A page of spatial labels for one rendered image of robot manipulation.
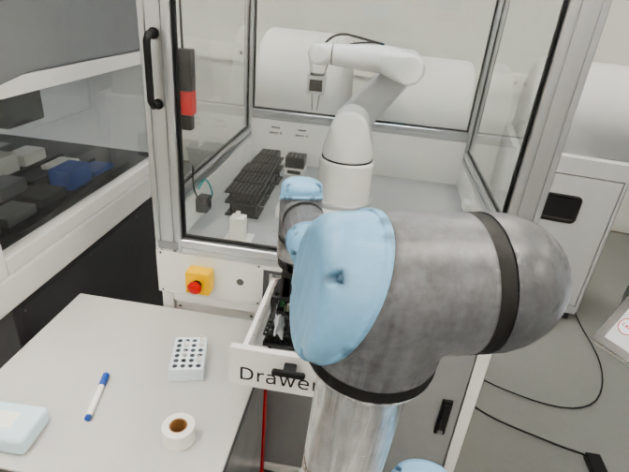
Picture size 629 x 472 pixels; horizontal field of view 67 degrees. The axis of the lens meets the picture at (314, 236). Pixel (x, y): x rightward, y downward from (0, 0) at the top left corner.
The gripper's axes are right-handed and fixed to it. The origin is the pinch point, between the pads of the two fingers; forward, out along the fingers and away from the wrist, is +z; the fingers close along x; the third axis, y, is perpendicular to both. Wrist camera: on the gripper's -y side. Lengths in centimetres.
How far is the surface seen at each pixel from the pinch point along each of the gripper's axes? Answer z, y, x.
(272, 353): 7.3, -1.0, -4.2
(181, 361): 20.4, -7.0, -28.5
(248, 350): 7.5, -0.9, -9.7
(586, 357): 101, -141, 144
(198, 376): 22.5, -5.4, -23.4
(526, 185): -27, -35, 49
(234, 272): 9.7, -34.7, -23.2
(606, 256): 102, -276, 206
